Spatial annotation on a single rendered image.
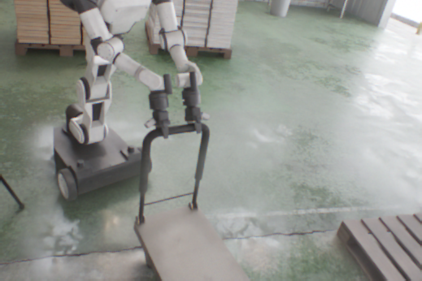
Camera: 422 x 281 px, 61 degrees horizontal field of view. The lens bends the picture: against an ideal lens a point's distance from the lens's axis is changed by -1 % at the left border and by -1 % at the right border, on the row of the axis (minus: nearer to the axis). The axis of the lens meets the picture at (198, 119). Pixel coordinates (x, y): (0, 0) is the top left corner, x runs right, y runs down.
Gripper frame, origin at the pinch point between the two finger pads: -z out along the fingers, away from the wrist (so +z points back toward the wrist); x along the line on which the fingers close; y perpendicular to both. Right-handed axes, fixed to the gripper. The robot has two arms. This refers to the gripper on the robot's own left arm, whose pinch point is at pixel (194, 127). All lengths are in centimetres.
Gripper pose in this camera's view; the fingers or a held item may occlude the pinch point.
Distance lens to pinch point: 175.3
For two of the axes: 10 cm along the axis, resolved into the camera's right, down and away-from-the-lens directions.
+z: -1.1, -9.9, -0.5
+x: 4.7, -0.1, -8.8
